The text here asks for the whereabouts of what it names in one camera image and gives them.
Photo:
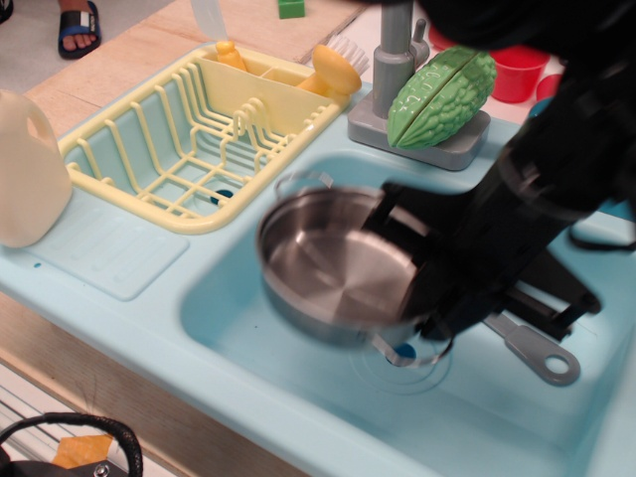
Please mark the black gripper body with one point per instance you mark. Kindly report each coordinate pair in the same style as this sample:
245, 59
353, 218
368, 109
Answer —
479, 253

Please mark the stainless steel pot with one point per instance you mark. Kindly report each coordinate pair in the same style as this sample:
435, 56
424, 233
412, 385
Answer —
331, 276

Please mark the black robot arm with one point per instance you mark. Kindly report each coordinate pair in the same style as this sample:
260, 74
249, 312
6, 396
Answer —
580, 151

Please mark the yellow dish drying rack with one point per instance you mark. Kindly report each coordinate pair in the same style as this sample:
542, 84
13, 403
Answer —
191, 147

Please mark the grey toy fork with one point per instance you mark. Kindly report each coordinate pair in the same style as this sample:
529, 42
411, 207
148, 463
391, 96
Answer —
546, 358

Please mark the green bitter melon toy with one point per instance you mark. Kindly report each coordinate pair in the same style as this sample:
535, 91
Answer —
440, 98

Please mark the small red plastic cup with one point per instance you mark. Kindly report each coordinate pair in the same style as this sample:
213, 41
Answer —
547, 87

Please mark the red plastic cup upright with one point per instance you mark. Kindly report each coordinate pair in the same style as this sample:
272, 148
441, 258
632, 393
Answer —
519, 70

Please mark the grey toy faucet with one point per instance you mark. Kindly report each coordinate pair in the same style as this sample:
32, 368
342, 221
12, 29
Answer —
402, 51

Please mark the red plastic cup lying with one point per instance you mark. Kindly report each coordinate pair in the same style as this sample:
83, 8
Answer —
438, 40

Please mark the yellow dish brush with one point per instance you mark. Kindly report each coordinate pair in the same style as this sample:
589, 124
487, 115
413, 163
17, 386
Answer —
338, 68

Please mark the green toy block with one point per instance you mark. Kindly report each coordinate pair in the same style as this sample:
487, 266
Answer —
291, 9

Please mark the yellow toy bottle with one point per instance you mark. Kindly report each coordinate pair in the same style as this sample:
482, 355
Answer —
228, 55

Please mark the cream plastic jug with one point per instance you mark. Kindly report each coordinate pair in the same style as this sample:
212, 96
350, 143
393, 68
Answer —
35, 184

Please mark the orange tape piece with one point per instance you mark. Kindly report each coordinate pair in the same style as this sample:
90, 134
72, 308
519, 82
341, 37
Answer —
78, 451

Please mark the blue sandal with foot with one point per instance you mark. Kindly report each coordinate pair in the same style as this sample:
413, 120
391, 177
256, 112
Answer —
79, 29

